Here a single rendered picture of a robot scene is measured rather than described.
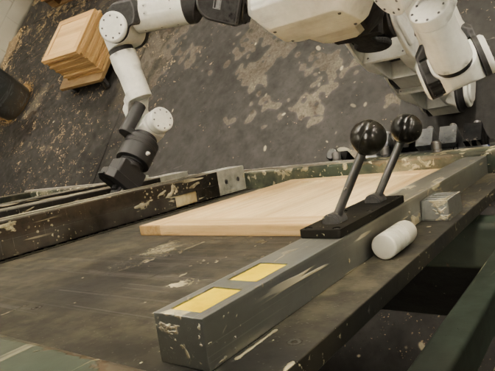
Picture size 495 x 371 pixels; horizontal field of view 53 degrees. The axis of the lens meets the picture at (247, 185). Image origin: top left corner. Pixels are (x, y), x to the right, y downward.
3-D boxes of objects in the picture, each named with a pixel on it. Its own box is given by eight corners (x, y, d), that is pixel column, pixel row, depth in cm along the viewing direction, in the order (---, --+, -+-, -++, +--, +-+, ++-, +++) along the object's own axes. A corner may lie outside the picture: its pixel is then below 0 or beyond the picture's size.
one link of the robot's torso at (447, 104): (425, 87, 207) (379, 45, 170) (476, 79, 195) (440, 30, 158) (425, 124, 205) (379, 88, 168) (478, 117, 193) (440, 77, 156)
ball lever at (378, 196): (390, 211, 67) (431, 118, 62) (379, 218, 64) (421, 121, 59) (365, 199, 69) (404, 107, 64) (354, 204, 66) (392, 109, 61)
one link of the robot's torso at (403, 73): (397, 57, 179) (336, -1, 143) (448, 46, 169) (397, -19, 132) (397, 98, 177) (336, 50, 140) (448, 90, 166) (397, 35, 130)
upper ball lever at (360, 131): (353, 233, 58) (398, 126, 53) (338, 241, 55) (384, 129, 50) (325, 218, 60) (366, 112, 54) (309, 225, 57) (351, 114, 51)
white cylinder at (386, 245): (398, 260, 55) (420, 242, 62) (394, 234, 55) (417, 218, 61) (372, 259, 57) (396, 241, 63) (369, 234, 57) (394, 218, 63)
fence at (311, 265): (488, 173, 110) (486, 155, 110) (210, 373, 35) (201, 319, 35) (464, 174, 113) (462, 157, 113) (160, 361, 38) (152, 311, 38)
